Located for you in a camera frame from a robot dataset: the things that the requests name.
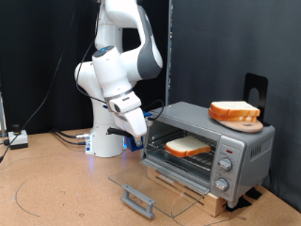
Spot silver oven knob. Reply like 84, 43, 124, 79
218, 156, 234, 172
214, 177, 230, 192

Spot silver toaster oven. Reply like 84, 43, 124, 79
139, 101, 277, 208

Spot grey emergency stop box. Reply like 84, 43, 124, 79
8, 123, 29, 151

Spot black backdrop curtain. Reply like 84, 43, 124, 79
0, 0, 170, 136

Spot wire oven rack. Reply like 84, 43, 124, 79
147, 129, 218, 172

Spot round wooden board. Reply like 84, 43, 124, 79
215, 118, 264, 134

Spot grey backdrop curtain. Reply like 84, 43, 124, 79
168, 0, 301, 211

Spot black cable silver plug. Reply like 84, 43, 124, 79
50, 128, 92, 140

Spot thin metal pole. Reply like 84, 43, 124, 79
0, 90, 8, 138

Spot white bread slice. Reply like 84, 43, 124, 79
165, 135, 212, 158
208, 107, 259, 123
209, 100, 261, 118

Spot black metal bookend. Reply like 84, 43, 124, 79
244, 73, 271, 127

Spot glass oven door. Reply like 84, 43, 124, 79
108, 158, 211, 219

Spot black foam pad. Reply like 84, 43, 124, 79
246, 187, 263, 201
225, 197, 253, 213

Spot black camera cable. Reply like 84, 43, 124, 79
74, 18, 165, 121

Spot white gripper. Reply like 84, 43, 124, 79
104, 90, 149, 149

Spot vertical aluminium pole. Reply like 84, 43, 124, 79
165, 0, 174, 106

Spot long black hanging cable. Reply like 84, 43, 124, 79
0, 0, 79, 163

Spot black base cable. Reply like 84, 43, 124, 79
53, 133, 88, 146

